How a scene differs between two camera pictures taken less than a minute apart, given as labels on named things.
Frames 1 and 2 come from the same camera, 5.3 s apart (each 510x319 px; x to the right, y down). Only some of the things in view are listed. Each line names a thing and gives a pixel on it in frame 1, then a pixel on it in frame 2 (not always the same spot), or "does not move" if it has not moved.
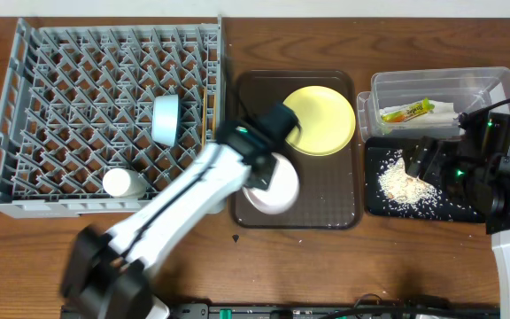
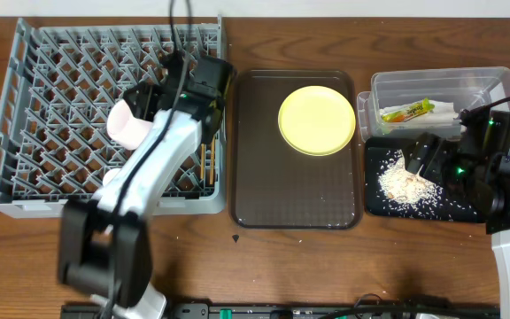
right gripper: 433,153 does not move
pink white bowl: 281,191 → 123,128
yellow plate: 327,121 does not move
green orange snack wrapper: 408,112 does not move
